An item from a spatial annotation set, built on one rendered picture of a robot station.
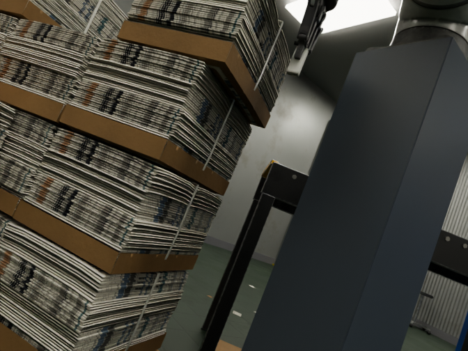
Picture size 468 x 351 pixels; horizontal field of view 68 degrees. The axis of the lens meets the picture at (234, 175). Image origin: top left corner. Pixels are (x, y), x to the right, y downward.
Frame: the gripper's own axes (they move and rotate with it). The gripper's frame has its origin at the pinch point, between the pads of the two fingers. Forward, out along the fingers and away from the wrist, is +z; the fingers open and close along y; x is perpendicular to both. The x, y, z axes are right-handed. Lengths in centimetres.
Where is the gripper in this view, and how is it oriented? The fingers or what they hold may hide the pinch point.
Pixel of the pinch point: (297, 61)
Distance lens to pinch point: 89.3
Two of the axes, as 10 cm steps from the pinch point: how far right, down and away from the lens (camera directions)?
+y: -3.1, -2.3, -9.2
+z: -3.8, 9.2, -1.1
